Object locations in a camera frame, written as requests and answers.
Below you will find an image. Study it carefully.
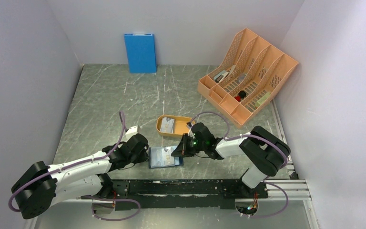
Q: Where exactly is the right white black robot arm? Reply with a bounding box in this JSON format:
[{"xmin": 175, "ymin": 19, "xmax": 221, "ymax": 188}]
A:
[{"xmin": 171, "ymin": 123, "xmax": 291, "ymax": 198}]

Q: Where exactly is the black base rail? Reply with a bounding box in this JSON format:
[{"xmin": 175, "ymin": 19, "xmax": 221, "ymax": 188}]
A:
[{"xmin": 92, "ymin": 179, "xmax": 268, "ymax": 209}]

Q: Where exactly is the red black stamp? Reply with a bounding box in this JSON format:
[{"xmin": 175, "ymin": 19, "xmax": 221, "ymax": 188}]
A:
[{"xmin": 234, "ymin": 90, "xmax": 247, "ymax": 102}]

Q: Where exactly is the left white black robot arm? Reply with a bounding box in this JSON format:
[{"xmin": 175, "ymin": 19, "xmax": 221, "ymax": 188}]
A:
[{"xmin": 9, "ymin": 134, "xmax": 149, "ymax": 219}]

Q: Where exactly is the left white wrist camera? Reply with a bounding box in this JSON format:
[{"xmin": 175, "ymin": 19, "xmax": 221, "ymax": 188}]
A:
[{"xmin": 125, "ymin": 125, "xmax": 141, "ymax": 137}]

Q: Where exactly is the orange desk file organizer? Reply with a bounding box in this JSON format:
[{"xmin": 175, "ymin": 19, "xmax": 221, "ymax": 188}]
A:
[{"xmin": 198, "ymin": 28, "xmax": 299, "ymax": 128}]

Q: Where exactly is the silver VIP card stack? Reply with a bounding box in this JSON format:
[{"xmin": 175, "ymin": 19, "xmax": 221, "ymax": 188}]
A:
[{"xmin": 160, "ymin": 117, "xmax": 175, "ymax": 134}]

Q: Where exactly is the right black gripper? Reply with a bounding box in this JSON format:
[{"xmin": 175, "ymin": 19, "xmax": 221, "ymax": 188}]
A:
[{"xmin": 172, "ymin": 133, "xmax": 206, "ymax": 157}]

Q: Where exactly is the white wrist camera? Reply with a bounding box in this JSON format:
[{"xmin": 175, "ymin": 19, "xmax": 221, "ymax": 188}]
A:
[
  {"xmin": 186, "ymin": 122, "xmax": 195, "ymax": 129},
  {"xmin": 125, "ymin": 125, "xmax": 141, "ymax": 137}
]

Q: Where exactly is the grey stapler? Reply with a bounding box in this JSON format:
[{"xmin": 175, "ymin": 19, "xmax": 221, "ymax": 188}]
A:
[{"xmin": 213, "ymin": 70, "xmax": 229, "ymax": 83}]

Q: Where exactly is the blue folder box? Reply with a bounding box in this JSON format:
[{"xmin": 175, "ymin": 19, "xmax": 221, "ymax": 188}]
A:
[{"xmin": 123, "ymin": 33, "xmax": 157, "ymax": 73}]

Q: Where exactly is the navy blue card holder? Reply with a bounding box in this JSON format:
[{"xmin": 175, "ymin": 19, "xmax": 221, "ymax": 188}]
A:
[{"xmin": 148, "ymin": 146, "xmax": 183, "ymax": 169}]

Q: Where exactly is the green sticky note pad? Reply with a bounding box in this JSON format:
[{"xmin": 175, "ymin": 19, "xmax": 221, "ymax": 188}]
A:
[{"xmin": 255, "ymin": 92, "xmax": 271, "ymax": 108}]

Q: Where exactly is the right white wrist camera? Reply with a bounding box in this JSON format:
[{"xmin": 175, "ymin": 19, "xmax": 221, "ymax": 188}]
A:
[{"xmin": 186, "ymin": 122, "xmax": 195, "ymax": 129}]

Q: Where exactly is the orange oval tray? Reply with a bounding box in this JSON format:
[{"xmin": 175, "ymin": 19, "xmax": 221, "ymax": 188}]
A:
[{"xmin": 156, "ymin": 114, "xmax": 191, "ymax": 137}]

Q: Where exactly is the grey item in organizer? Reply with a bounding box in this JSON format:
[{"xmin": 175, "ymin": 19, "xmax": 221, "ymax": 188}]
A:
[{"xmin": 237, "ymin": 73, "xmax": 246, "ymax": 83}]

